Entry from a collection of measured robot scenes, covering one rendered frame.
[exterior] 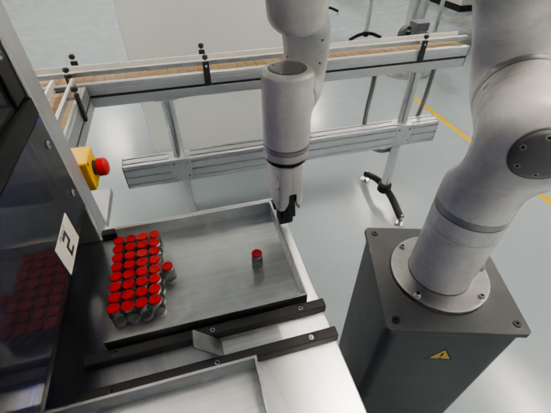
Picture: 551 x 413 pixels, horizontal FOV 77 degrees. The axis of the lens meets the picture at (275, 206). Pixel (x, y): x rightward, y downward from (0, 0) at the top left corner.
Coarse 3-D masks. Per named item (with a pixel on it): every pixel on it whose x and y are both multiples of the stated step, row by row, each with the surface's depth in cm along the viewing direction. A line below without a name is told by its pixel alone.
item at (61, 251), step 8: (64, 216) 56; (64, 224) 55; (72, 232) 58; (64, 240) 54; (72, 240) 57; (56, 248) 51; (64, 248) 54; (64, 256) 53; (72, 256) 56; (64, 264) 53; (72, 264) 56
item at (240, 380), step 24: (240, 360) 52; (168, 384) 51; (192, 384) 53; (216, 384) 53; (240, 384) 53; (72, 408) 48; (96, 408) 49; (120, 408) 50; (144, 408) 50; (168, 408) 50; (192, 408) 50; (216, 408) 50; (240, 408) 50; (264, 408) 50
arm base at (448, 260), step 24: (432, 216) 60; (408, 240) 76; (432, 240) 61; (456, 240) 57; (480, 240) 55; (408, 264) 71; (432, 264) 63; (456, 264) 60; (480, 264) 60; (408, 288) 67; (432, 288) 66; (456, 288) 64; (480, 288) 67; (456, 312) 63
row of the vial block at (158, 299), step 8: (152, 232) 70; (152, 240) 68; (160, 240) 71; (152, 248) 67; (160, 248) 69; (152, 256) 65; (160, 256) 67; (152, 264) 64; (160, 264) 66; (152, 272) 63; (160, 272) 64; (152, 280) 61; (160, 280) 62; (152, 288) 60; (160, 288) 60; (152, 296) 59; (160, 296) 59; (152, 304) 58; (160, 304) 59; (160, 312) 60
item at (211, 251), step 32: (160, 224) 75; (192, 224) 77; (224, 224) 78; (256, 224) 78; (192, 256) 71; (224, 256) 71; (288, 256) 69; (192, 288) 65; (224, 288) 65; (256, 288) 65; (288, 288) 65; (160, 320) 61; (192, 320) 57; (224, 320) 59
